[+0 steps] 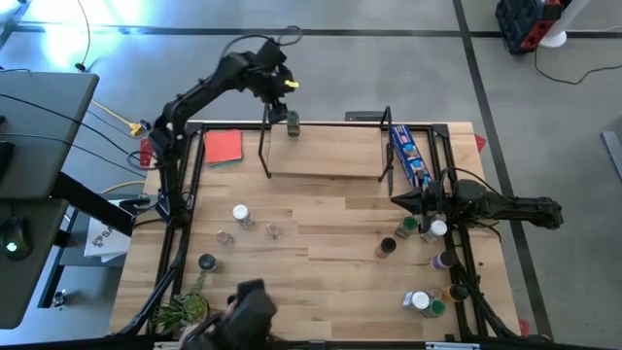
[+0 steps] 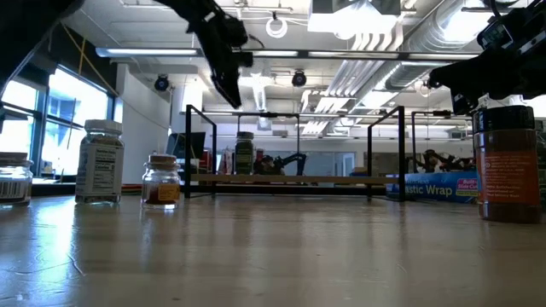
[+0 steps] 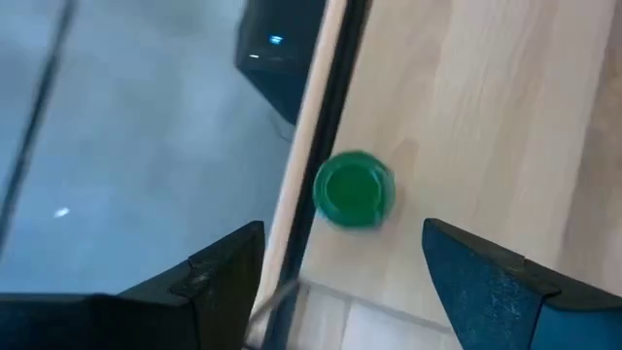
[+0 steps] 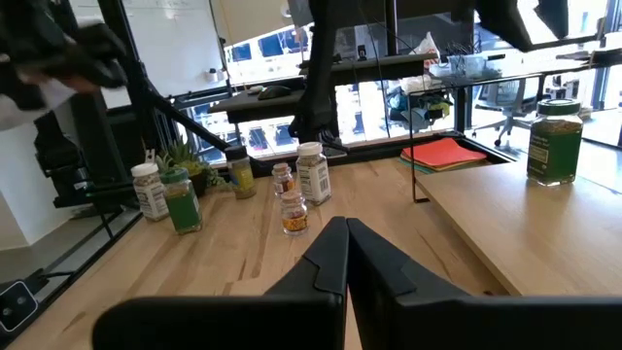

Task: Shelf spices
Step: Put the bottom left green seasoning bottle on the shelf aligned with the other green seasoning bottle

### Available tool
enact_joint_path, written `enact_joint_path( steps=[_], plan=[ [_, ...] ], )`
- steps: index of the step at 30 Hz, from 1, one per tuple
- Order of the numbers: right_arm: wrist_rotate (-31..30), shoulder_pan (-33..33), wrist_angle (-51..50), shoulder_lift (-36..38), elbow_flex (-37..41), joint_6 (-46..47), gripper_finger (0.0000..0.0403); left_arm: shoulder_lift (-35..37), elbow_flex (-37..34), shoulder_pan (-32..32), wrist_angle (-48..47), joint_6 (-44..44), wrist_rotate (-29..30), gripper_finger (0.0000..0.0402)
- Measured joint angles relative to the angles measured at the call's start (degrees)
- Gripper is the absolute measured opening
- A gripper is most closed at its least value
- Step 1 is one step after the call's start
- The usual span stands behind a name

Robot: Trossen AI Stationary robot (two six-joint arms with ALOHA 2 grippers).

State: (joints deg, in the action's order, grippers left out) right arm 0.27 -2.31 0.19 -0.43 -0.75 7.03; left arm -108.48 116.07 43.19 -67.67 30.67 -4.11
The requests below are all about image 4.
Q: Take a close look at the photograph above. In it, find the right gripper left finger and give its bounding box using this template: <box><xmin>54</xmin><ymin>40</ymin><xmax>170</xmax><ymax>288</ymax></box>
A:
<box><xmin>91</xmin><ymin>216</ymin><xmax>350</xmax><ymax>350</ymax></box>

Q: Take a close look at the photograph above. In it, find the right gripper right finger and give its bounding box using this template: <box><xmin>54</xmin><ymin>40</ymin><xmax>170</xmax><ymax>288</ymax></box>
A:
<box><xmin>346</xmin><ymin>217</ymin><xmax>622</xmax><ymax>350</ymax></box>

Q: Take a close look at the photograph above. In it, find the green-lid spice jar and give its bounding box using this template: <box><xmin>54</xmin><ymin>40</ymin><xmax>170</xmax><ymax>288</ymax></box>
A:
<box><xmin>159</xmin><ymin>167</ymin><xmax>203</xmax><ymax>236</ymax></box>
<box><xmin>526</xmin><ymin>98</ymin><xmax>584</xmax><ymax>188</ymax></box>

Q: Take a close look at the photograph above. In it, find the black-lid jar yellow label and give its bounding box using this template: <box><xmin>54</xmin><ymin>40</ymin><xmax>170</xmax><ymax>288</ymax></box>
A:
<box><xmin>224</xmin><ymin>145</ymin><xmax>258</xmax><ymax>200</ymax></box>

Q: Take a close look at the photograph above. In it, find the white-lid spice jar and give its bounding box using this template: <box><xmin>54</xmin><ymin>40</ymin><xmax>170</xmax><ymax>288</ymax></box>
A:
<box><xmin>295</xmin><ymin>141</ymin><xmax>333</xmax><ymax>207</ymax></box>
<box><xmin>130</xmin><ymin>161</ymin><xmax>169</xmax><ymax>223</ymax></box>

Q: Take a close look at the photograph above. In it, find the green paper sheet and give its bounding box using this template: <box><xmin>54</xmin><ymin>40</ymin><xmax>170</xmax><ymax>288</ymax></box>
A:
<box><xmin>397</xmin><ymin>158</ymin><xmax>436</xmax><ymax>176</ymax></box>

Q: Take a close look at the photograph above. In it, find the red notebook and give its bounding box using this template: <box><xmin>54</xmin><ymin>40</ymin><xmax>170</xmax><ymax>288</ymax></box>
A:
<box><xmin>400</xmin><ymin>137</ymin><xmax>489</xmax><ymax>171</ymax></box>

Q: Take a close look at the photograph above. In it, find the potted succulent plant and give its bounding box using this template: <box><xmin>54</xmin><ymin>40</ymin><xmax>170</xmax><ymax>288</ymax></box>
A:
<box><xmin>144</xmin><ymin>135</ymin><xmax>229</xmax><ymax>198</ymax></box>

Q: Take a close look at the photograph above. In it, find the small dark desk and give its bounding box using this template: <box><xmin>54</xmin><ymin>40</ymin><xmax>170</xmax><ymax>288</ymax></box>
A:
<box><xmin>208</xmin><ymin>86</ymin><xmax>312</xmax><ymax>125</ymax></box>

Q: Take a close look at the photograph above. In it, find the black computer mouse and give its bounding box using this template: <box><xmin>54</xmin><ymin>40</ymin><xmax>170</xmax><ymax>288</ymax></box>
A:
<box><xmin>257</xmin><ymin>85</ymin><xmax>293</xmax><ymax>101</ymax></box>

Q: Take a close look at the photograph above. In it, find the office chair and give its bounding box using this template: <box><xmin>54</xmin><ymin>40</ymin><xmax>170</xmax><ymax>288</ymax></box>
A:
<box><xmin>470</xmin><ymin>77</ymin><xmax>536</xmax><ymax>147</ymax></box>

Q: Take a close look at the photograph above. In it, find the black white power box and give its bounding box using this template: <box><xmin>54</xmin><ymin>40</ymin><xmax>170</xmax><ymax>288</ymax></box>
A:
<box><xmin>0</xmin><ymin>280</ymin><xmax>40</xmax><ymax>334</ymax></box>

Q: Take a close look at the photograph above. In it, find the clear plastic bin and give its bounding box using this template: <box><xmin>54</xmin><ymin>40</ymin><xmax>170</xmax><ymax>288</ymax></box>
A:
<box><xmin>446</xmin><ymin>52</ymin><xmax>487</xmax><ymax>79</ymax></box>

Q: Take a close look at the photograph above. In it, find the large gray desk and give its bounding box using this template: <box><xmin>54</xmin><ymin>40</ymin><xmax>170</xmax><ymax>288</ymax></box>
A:
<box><xmin>298</xmin><ymin>52</ymin><xmax>441</xmax><ymax>88</ymax></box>

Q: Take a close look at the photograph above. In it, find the white plastic bag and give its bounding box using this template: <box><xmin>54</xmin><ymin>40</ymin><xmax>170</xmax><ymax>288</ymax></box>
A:
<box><xmin>412</xmin><ymin>31</ymin><xmax>441</xmax><ymax>57</ymax></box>

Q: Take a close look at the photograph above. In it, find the whiteboard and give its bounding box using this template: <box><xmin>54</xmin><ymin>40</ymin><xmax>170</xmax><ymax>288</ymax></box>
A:
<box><xmin>67</xmin><ymin>0</ymin><xmax>227</xmax><ymax>111</ymax></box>

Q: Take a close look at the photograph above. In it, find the person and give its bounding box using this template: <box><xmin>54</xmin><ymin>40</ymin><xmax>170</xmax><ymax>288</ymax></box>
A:
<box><xmin>0</xmin><ymin>0</ymin><xmax>130</xmax><ymax>132</ymax></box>

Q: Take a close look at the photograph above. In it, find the wire spice rack shelf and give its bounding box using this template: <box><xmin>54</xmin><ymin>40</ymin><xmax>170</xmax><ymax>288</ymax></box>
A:
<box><xmin>406</xmin><ymin>87</ymin><xmax>622</xmax><ymax>298</ymax></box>

